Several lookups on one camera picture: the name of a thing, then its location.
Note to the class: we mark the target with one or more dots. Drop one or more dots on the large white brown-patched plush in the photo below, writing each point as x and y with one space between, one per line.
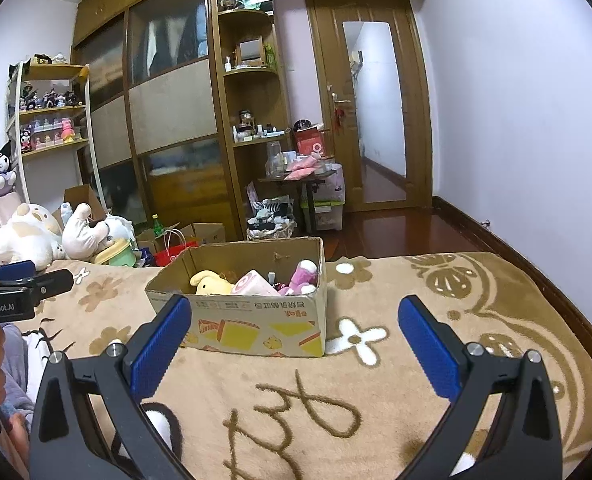
21 235

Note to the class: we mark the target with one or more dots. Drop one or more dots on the dark wooden side table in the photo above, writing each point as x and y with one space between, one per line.
308 200

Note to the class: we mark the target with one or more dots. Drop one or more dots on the wooden wardrobe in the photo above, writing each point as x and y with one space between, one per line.
171 105

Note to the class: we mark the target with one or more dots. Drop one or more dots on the pink patterned bag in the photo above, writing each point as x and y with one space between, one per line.
337 185

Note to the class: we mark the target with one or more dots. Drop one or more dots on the low cardboard box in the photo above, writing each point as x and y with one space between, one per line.
211 234

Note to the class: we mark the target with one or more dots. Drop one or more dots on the clear jar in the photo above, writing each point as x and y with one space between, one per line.
274 159

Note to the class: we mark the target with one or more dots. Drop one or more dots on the green box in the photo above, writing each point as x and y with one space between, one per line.
270 56

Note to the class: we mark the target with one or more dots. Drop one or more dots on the white frame display rack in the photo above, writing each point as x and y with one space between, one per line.
51 146

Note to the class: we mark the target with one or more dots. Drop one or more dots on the wooden door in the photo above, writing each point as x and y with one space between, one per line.
418 110

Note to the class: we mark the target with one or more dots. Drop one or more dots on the group of cosmetic bottles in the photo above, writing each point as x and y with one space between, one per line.
261 134

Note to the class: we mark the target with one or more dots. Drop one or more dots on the pile of striped socks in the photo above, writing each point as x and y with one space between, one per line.
271 212

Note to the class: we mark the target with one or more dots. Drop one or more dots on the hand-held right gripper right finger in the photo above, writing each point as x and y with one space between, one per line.
428 347

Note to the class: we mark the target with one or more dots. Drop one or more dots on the clear storage box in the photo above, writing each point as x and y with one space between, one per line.
328 217

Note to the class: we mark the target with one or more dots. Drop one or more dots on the black round box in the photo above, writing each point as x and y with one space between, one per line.
302 125

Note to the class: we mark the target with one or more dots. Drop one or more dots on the red paper bag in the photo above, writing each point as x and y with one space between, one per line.
311 144

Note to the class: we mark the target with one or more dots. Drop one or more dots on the plain open cardboard box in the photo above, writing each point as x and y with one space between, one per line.
83 200

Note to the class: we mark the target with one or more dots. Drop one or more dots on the row of dark figurines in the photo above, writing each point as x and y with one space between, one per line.
51 97

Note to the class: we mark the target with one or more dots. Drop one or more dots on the pink and white plush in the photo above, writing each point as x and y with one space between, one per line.
301 277

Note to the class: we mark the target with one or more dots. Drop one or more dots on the pale pink plush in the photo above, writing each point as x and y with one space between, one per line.
83 237

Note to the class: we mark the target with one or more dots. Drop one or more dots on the pink square pig plush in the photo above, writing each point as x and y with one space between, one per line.
253 284

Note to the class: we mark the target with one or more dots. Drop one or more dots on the brown floral blanket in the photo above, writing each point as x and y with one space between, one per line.
376 410

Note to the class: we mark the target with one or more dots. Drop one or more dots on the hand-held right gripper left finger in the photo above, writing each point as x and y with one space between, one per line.
161 345

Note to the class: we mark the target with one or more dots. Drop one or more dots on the dark jar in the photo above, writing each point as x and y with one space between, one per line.
246 117

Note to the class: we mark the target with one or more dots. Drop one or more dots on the person's left forearm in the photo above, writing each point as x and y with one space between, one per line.
18 370

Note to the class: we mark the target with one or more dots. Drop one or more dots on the yellow plush dog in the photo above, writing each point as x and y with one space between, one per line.
208 282

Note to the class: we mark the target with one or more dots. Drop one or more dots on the wooden corner shelf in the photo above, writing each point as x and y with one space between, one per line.
253 90

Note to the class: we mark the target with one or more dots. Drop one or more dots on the green and yellow plush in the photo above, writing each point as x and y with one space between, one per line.
118 256

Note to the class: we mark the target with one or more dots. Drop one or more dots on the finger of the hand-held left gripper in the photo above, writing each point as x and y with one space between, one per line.
16 270
51 282

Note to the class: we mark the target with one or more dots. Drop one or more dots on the pink plush figure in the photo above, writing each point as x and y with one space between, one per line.
67 129

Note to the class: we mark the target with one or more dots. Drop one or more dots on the printed cardboard box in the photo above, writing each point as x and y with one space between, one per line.
236 330

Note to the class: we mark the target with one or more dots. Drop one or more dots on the green bottle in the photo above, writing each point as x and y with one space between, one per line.
157 226

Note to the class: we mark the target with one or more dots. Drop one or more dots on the pink packets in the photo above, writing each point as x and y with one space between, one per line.
301 169

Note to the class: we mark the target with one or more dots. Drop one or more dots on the small black-eared figure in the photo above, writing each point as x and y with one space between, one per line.
26 140

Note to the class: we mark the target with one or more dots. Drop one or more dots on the wooden framed mirror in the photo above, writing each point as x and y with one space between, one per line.
250 50

